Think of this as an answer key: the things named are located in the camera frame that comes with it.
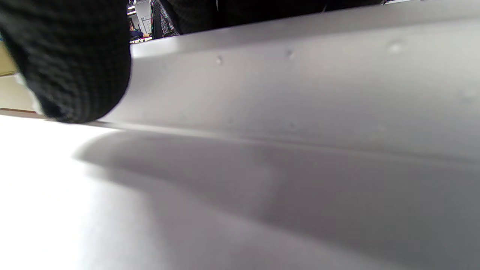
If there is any kraft pull-out pencil case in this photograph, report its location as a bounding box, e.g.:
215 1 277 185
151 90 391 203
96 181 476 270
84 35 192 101
0 0 480 167

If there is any person's right hand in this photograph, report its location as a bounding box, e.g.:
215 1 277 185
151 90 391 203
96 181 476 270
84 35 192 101
0 0 387 123

